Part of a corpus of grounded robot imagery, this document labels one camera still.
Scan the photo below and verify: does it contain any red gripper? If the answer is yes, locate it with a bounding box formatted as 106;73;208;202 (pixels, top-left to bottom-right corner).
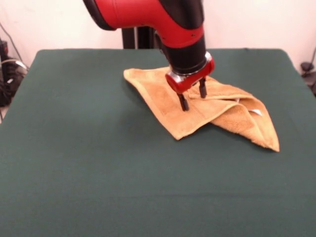
164;51;215;112

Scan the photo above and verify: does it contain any orange terry towel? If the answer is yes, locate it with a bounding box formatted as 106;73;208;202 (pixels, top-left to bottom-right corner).
122;65;280;153

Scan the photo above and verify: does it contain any dark green table cloth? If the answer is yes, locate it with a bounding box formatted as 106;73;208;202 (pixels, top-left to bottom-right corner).
0;48;316;237

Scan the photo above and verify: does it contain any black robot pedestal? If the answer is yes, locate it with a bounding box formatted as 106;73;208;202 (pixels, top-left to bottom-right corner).
120;26;158;49

